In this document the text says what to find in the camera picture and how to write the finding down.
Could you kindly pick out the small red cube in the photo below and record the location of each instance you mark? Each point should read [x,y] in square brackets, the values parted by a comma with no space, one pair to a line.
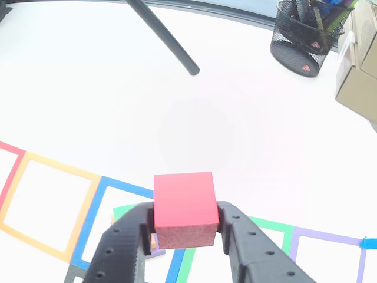
[185,203]

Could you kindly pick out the blue tape strip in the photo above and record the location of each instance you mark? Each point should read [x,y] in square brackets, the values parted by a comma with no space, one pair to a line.
[369,243]

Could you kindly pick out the polymaker cardboard box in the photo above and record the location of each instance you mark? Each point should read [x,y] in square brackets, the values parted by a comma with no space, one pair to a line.
[356,88]

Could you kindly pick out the black mesh pen holder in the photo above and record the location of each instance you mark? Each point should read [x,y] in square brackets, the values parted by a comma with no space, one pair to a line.
[297,50]

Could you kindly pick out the green square frame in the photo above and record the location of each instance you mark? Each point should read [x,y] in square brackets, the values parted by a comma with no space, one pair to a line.
[271,225]

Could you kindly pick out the blue square frame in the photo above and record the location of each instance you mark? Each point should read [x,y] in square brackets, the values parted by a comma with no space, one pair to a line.
[88,221]

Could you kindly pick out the black square frame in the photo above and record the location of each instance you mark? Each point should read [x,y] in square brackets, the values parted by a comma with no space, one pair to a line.
[72,272]

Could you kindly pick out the purple square frame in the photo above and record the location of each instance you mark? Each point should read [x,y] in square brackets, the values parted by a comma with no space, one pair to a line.
[324,236]

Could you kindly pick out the orange square frame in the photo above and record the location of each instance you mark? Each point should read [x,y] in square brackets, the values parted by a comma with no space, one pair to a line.
[59,166]

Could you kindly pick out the red square frame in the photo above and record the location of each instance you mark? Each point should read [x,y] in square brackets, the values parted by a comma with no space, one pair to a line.
[11,177]

